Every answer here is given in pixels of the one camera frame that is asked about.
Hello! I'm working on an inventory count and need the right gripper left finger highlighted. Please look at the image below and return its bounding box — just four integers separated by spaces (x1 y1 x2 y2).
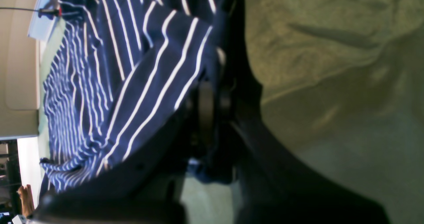
31 82 214 224

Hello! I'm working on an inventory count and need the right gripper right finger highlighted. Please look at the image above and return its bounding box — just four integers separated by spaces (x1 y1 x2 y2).
221 0 390 224

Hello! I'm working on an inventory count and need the green table cloth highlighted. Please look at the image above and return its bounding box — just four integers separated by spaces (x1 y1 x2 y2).
38 0 424 224

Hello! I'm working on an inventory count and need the navy white striped T-shirt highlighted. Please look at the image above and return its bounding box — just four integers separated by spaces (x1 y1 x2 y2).
40 0 228 193

